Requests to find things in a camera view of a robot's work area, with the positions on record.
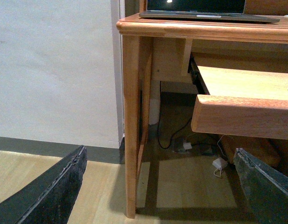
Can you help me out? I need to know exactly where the black power cable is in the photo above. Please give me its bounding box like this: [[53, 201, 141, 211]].
[[157, 80, 219, 156]]

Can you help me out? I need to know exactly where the wooden pull-out keyboard tray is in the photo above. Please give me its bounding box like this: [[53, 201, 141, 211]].
[[191, 55, 288, 140]]

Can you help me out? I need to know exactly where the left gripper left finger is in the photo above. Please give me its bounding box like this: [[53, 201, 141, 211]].
[[0, 146, 87, 224]]

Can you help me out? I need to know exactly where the wooden desk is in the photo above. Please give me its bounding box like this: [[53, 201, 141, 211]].
[[117, 14, 288, 218]]

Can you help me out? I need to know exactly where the white charger cable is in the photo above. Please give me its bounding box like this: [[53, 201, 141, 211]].
[[213, 134, 229, 179]]

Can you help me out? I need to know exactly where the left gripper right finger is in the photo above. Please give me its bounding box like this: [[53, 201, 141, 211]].
[[233, 148, 288, 224]]

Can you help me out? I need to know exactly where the white power adapter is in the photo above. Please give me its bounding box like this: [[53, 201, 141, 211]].
[[213, 157, 228, 170]]

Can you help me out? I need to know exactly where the silver laptop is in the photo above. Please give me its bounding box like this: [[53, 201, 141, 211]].
[[139, 0, 280, 23]]

